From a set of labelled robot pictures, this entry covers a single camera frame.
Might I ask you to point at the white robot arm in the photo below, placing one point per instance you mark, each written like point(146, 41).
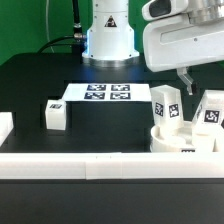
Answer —
point(110, 39)

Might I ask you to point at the white front fence bar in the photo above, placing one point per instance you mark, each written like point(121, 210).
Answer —
point(91, 166)

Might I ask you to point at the white round stool seat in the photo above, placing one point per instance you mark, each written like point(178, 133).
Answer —
point(184, 140)

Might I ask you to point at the white sheet with tags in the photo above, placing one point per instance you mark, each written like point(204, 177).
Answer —
point(123, 92)

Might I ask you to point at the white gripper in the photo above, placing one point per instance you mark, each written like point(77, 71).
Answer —
point(175, 43)

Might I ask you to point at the white left fence bar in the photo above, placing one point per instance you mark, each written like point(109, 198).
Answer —
point(6, 125)

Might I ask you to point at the white fence bar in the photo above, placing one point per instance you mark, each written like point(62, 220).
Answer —
point(91, 166)
point(6, 125)

